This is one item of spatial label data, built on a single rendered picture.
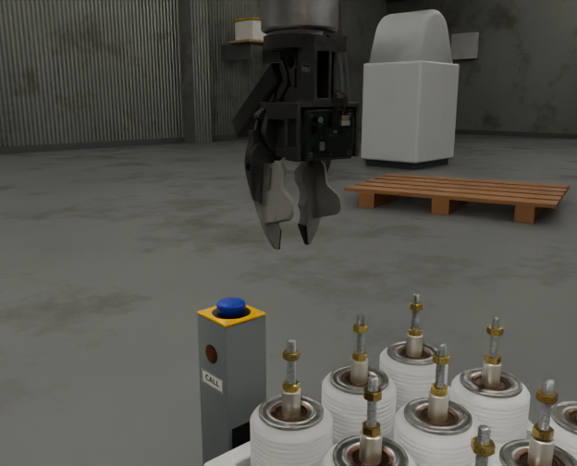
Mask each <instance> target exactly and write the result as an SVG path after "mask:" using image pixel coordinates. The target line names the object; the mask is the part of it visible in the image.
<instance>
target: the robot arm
mask: <svg viewBox="0 0 577 466"><path fill-rule="evenodd" d="M261 31H262V32H263V33H265V34H267V35H265V36H264V51H266V52H271V53H280V61H281V62H280V63H272V64H270V65H269V67H268V68H267V70H266V71H265V73H264V74H263V75H262V77H261V78H260V80H259V81H258V82H257V84H256V85H255V87H254V88H253V90H252V92H251V93H250V95H249V96H248V98H247V99H246V100H245V102H244V103H243V105H242V106H241V108H240V109H239V111H238V113H237V114H236V115H235V116H234V117H233V119H232V125H233V128H234V130H235V133H236V136H237V137H238V138H246V137H249V142H248V145H247V149H246V153H245V172H246V177H247V180H248V184H249V188H250V192H251V196H252V199H253V200H254V204H255V208H256V212H257V214H258V217H259V220H260V222H261V225H262V228H263V230H264V234H265V235H266V237H267V239H268V240H269V242H270V244H271V245H272V247H273V248H274V249H276V250H280V241H281V230H282V229H280V225H279V223H280V222H285V221H289V220H291V219H292V217H293V215H294V201H293V199H292V198H291V196H290V195H289V193H288V192H287V190H286V185H285V182H286V168H285V166H284V164H283V163H282V162H281V161H280V160H281V159H282V158H283V157H285V158H286V160H288V161H293V162H301V163H300V165H299V166H298V167H297V168H296V169H295V171H294V177H295V182H296V184H297V185H298V187H299V191H300V199H299V202H298V207H299V209H300V213H301V216H300V221H299V224H298V227H299V230H300V233H301V236H302V239H303V242H304V244H306V245H309V244H311V242H312V240H313V237H314V235H315V233H316V231H317V228H318V226H319V223H320V218H321V217H323V216H329V215H337V214H338V213H339V212H340V210H341V200H340V197H339V195H338V194H337V193H336V192H335V191H334V190H333V189H332V188H331V187H330V186H329V184H328V182H327V171H328V169H329V167H330V163H331V160H335V159H349V158H351V157H352V156H358V140H359V106H360V103H347V99H346V96H345V93H344V92H341V91H337V53H344V52H347V37H346V36H335V35H332V34H333V33H336V32H337V31H338V0H261ZM337 92H340V93H341V94H342V96H343V98H338V95H337ZM353 118H354V138H353ZM275 160H276V162H275Z"/></svg>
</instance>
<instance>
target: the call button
mask: <svg viewBox="0 0 577 466"><path fill-rule="evenodd" d="M245 307H246V305H245V301H244V300H242V299H239V298H224V299H222V300H219V301H218V302H217V303H216V309H217V310H218V311H220V313H221V314H223V315H227V316H233V315H238V314H241V313H242V312H243V310H244V309H245Z"/></svg>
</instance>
